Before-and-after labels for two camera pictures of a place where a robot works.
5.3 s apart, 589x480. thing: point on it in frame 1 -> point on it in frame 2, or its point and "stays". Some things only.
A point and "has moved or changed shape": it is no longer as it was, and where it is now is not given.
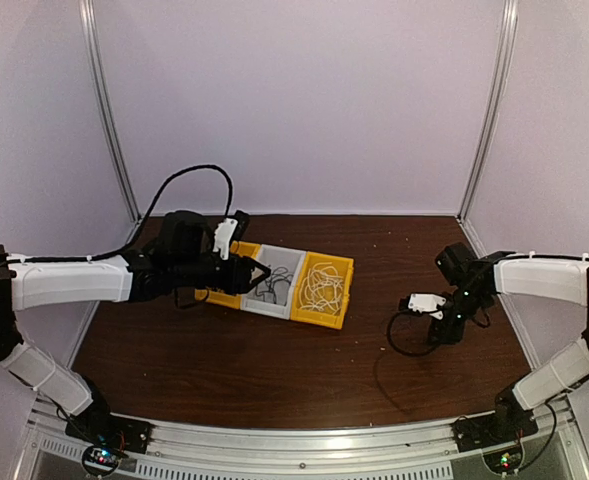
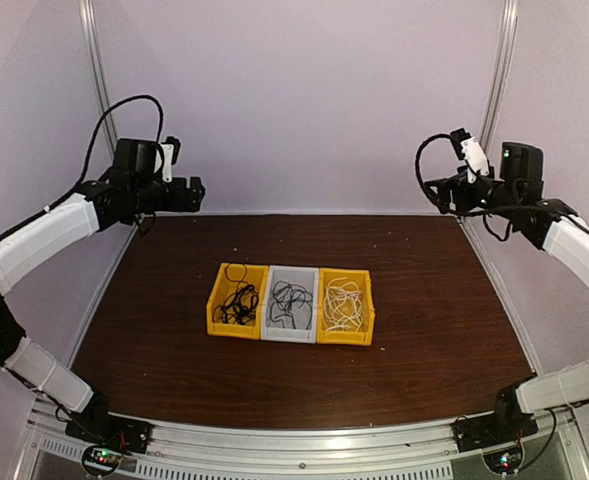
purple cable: (268, 285) -> (283, 295)
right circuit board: (504, 461) stays
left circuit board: (101, 461) stays
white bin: (272, 294) has moved or changed shape
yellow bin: (323, 290) has moved or changed shape
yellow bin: (245, 249) -> (231, 275)
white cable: (321, 289) -> (343, 308)
